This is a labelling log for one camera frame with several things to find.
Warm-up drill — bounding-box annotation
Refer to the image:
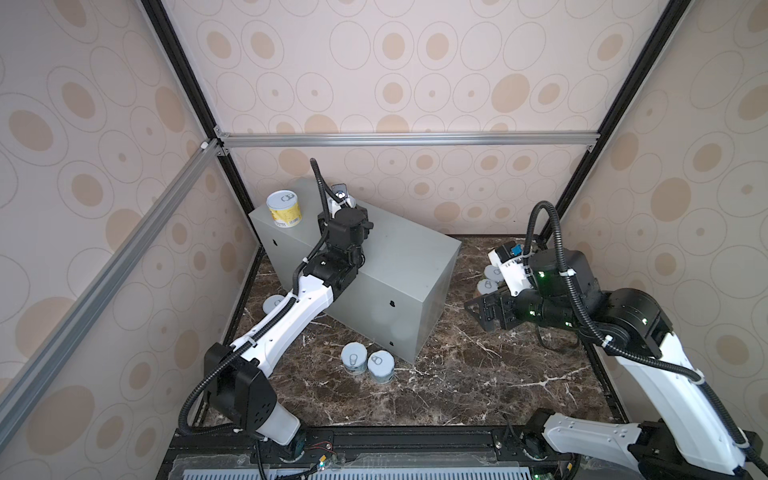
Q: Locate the tall yellow label can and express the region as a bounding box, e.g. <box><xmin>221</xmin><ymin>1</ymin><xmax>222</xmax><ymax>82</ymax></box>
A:
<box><xmin>266</xmin><ymin>190</ymin><xmax>302</xmax><ymax>228</ymax></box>

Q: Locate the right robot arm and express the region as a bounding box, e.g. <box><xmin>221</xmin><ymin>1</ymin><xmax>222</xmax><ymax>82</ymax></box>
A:
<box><xmin>464</xmin><ymin>200</ymin><xmax>767</xmax><ymax>479</ymax></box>

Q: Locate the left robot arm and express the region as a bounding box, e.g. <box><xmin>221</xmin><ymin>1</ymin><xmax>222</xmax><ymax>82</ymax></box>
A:
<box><xmin>177</xmin><ymin>160</ymin><xmax>373</xmax><ymax>446</ymax></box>

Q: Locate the pink label can middle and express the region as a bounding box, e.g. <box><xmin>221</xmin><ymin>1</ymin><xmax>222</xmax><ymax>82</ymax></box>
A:
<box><xmin>476</xmin><ymin>279</ymin><xmax>498</xmax><ymax>295</ymax></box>

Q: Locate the green label can far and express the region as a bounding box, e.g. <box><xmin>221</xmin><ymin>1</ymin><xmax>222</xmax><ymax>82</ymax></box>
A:
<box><xmin>484</xmin><ymin>265</ymin><xmax>504</xmax><ymax>284</ymax></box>

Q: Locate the grey metal cabinet box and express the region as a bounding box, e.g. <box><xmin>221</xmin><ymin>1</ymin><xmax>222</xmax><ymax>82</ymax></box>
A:
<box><xmin>249</xmin><ymin>178</ymin><xmax>461</xmax><ymax>363</ymax></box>

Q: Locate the green can behind cabinet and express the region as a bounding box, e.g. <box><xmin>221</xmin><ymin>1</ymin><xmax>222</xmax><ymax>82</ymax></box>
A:
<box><xmin>262</xmin><ymin>294</ymin><xmax>285</xmax><ymax>315</ymax></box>

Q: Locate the blue label can right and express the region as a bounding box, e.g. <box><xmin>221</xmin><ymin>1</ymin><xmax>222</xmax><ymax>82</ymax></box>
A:
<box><xmin>367</xmin><ymin>350</ymin><xmax>395</xmax><ymax>384</ymax></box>

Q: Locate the blue label can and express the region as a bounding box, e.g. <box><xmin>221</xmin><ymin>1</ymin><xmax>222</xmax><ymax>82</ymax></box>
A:
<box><xmin>367</xmin><ymin>350</ymin><xmax>395</xmax><ymax>384</ymax></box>
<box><xmin>340</xmin><ymin>342</ymin><xmax>368</xmax><ymax>376</ymax></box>

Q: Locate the blue label can left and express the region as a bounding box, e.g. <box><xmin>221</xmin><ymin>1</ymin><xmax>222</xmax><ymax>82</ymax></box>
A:
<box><xmin>340</xmin><ymin>342</ymin><xmax>368</xmax><ymax>376</ymax></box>

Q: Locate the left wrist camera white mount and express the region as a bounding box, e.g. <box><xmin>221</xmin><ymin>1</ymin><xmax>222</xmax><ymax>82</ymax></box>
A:
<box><xmin>328</xmin><ymin>183</ymin><xmax>356</xmax><ymax>216</ymax></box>

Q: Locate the horizontal aluminium back rail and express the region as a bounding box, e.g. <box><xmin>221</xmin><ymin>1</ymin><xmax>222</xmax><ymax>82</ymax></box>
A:
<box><xmin>222</xmin><ymin>130</ymin><xmax>600</xmax><ymax>148</ymax></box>

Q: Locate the aluminium left side rail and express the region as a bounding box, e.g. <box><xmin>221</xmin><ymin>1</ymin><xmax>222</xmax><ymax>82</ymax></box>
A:
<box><xmin>1</xmin><ymin>139</ymin><xmax>223</xmax><ymax>449</ymax></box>

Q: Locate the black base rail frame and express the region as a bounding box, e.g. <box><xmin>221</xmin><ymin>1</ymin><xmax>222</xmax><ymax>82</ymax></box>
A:
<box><xmin>155</xmin><ymin>423</ymin><xmax>676</xmax><ymax>480</ymax></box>

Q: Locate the black left corner post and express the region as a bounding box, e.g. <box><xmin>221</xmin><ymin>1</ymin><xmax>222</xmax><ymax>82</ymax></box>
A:
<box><xmin>140</xmin><ymin>0</ymin><xmax>259</xmax><ymax>217</ymax></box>

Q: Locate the black corner post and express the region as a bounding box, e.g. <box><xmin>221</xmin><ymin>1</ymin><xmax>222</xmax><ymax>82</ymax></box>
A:
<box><xmin>140</xmin><ymin>0</ymin><xmax>259</xmax><ymax>217</ymax></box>
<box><xmin>555</xmin><ymin>0</ymin><xmax>693</xmax><ymax>220</ymax></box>

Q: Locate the black right corner post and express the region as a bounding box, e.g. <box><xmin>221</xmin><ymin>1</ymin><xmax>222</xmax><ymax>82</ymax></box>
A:
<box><xmin>555</xmin><ymin>0</ymin><xmax>693</xmax><ymax>220</ymax></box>

